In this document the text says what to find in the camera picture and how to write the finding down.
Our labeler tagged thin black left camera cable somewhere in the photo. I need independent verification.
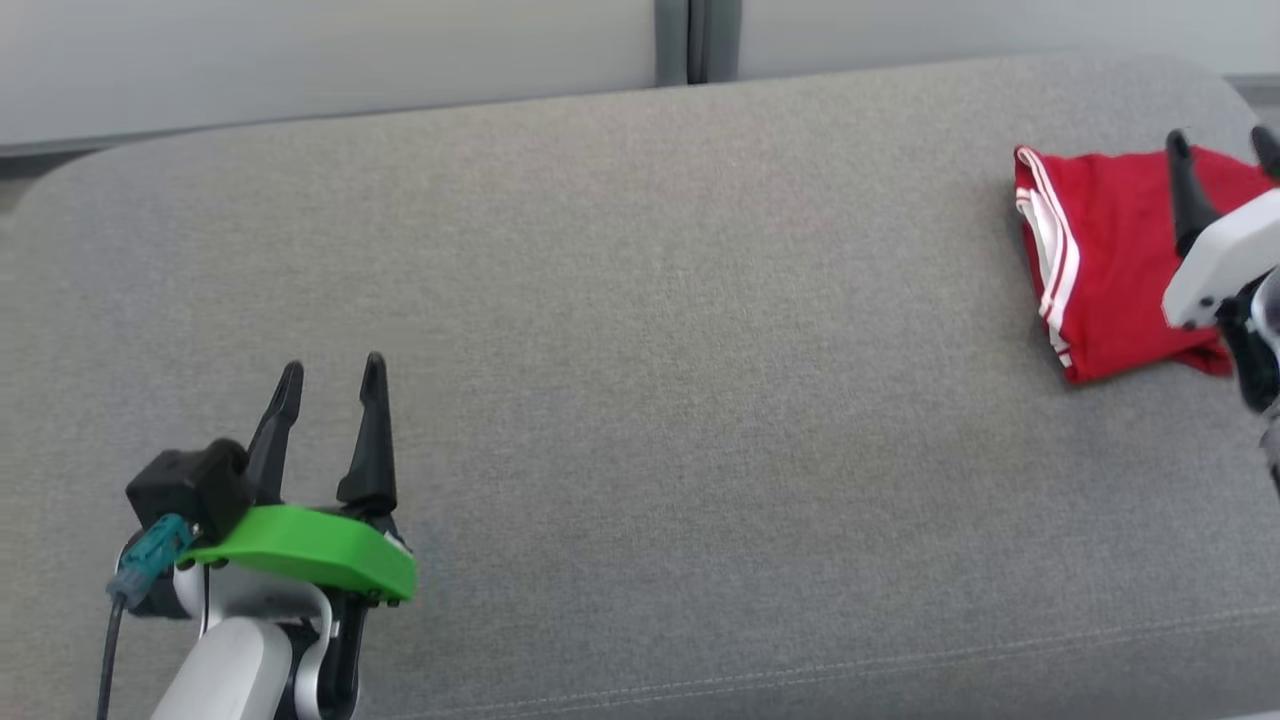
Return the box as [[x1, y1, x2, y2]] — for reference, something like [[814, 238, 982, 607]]
[[94, 598, 128, 720]]

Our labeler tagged grey fabric sofa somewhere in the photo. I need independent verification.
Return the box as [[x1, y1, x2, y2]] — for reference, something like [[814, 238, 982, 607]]
[[0, 53, 1280, 720]]

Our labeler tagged red white Bulls jersey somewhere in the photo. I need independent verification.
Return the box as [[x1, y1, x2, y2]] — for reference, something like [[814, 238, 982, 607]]
[[1012, 144, 1280, 387]]

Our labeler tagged grey partition frame post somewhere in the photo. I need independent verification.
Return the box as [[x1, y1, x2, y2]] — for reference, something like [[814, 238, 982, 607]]
[[700, 0, 744, 83], [655, 0, 693, 87]]

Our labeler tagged teal left camera connector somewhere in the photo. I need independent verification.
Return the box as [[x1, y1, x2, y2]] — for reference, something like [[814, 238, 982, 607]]
[[107, 513, 194, 609]]

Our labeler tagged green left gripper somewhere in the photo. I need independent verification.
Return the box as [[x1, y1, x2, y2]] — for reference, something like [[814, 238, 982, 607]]
[[177, 351, 420, 607]]

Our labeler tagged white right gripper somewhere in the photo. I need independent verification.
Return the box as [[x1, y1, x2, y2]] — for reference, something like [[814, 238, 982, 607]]
[[1160, 124, 1280, 332]]

